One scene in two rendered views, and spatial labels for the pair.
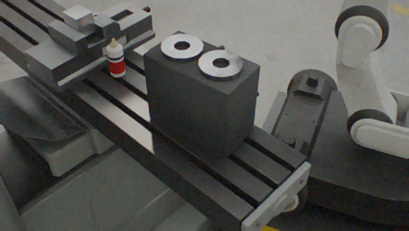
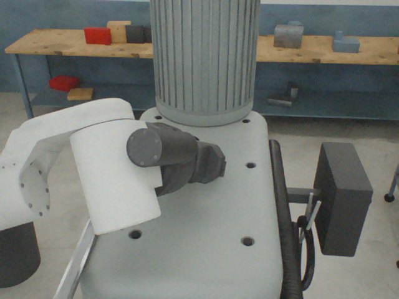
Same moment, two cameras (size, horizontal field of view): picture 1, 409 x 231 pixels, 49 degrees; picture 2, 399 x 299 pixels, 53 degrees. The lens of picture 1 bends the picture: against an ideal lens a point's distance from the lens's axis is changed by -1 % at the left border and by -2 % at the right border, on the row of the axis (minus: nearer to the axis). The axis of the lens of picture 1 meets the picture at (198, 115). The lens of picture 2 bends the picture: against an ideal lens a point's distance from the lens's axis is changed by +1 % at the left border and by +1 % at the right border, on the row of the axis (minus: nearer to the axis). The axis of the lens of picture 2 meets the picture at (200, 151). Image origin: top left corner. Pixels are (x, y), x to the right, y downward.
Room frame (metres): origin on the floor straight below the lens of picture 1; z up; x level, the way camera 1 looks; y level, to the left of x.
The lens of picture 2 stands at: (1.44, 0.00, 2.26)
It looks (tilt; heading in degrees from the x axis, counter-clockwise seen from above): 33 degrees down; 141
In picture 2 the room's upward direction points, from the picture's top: straight up
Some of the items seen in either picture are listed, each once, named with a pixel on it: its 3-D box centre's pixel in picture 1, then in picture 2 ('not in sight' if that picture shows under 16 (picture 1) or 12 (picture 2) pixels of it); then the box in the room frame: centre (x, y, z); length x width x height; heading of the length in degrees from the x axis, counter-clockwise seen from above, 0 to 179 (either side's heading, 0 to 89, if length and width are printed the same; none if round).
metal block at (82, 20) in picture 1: (79, 21); not in sight; (1.04, 0.31, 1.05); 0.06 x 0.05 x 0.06; 48
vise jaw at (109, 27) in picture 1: (97, 20); not in sight; (1.09, 0.28, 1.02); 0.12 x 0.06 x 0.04; 48
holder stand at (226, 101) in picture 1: (201, 91); not in sight; (0.78, -0.01, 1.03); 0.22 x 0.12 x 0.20; 53
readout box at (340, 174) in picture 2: not in sight; (340, 197); (1.05, 0.76, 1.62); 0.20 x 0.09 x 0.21; 136
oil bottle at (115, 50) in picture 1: (115, 56); not in sight; (0.97, 0.21, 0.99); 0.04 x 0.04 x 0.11
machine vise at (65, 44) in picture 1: (91, 36); not in sight; (1.07, 0.29, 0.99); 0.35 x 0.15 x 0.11; 138
